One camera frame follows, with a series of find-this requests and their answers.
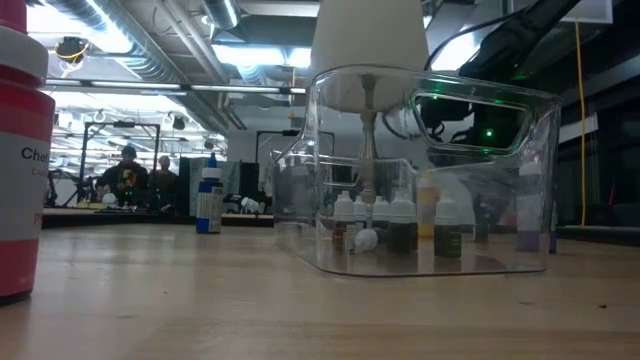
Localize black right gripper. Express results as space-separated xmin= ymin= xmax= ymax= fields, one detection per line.
xmin=417 ymin=94 xmax=529 ymax=152

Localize orange food coloring bottle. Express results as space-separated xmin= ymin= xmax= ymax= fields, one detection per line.
xmin=416 ymin=173 xmax=441 ymax=240

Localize blue food coloring bottle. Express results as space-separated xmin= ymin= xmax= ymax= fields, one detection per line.
xmin=195 ymin=151 xmax=225 ymax=235

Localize red food coloring bottle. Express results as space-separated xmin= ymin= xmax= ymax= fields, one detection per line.
xmin=0 ymin=0 xmax=57 ymax=307

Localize clear plastic bin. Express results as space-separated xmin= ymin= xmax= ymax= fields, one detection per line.
xmin=271 ymin=63 xmax=563 ymax=279

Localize dark partition panel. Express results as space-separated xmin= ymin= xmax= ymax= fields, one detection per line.
xmin=177 ymin=156 xmax=243 ymax=218

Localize person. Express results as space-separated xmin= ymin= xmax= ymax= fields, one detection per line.
xmin=148 ymin=154 xmax=180 ymax=211
xmin=96 ymin=143 xmax=151 ymax=211

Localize long ceiling light strip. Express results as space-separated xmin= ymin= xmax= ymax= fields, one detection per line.
xmin=43 ymin=78 xmax=307 ymax=96

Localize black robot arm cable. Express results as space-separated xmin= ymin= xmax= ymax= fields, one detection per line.
xmin=423 ymin=19 xmax=506 ymax=71

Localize silver ventilation duct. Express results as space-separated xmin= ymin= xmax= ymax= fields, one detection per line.
xmin=199 ymin=0 xmax=242 ymax=31

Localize black frame stand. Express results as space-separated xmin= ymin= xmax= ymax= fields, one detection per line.
xmin=76 ymin=120 xmax=162 ymax=207

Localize yellow ceiling cable reel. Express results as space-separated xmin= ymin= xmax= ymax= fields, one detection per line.
xmin=53 ymin=35 xmax=92 ymax=67

